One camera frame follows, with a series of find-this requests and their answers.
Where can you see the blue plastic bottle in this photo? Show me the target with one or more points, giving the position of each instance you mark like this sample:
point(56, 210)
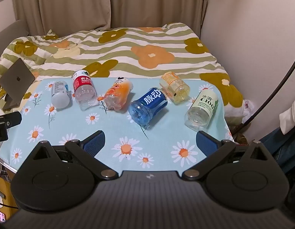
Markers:
point(144, 109)

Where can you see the beige curtain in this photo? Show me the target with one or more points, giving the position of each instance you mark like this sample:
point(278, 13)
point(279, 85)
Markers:
point(69, 16)

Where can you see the grey bed headboard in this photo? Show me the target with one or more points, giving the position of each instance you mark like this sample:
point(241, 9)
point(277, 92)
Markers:
point(15, 30)

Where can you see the red label clear bottle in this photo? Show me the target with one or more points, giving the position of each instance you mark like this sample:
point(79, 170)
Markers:
point(85, 93)

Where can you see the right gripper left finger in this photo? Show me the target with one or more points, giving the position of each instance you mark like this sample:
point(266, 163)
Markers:
point(60, 177)

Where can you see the grey laptop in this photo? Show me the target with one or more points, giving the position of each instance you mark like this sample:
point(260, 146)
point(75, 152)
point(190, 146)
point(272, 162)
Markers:
point(16, 81)

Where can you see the white blue label bottle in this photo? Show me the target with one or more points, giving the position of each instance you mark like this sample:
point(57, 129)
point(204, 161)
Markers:
point(60, 95)

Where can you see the green C100 label bottle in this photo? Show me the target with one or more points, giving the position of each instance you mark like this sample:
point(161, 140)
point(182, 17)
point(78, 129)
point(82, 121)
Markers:
point(202, 110)

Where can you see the daisy print blue tablecloth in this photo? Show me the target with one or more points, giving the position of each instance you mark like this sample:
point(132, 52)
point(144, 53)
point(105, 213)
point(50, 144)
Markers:
point(166, 145)

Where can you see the yellow orange label bottle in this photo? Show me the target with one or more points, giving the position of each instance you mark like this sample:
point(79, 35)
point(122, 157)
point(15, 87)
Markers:
point(174, 87)

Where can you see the floral striped bed quilt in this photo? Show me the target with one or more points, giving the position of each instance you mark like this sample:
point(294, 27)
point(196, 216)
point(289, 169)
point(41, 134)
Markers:
point(127, 52)

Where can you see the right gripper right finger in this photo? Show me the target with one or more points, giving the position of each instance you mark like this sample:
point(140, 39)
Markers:
point(239, 177)

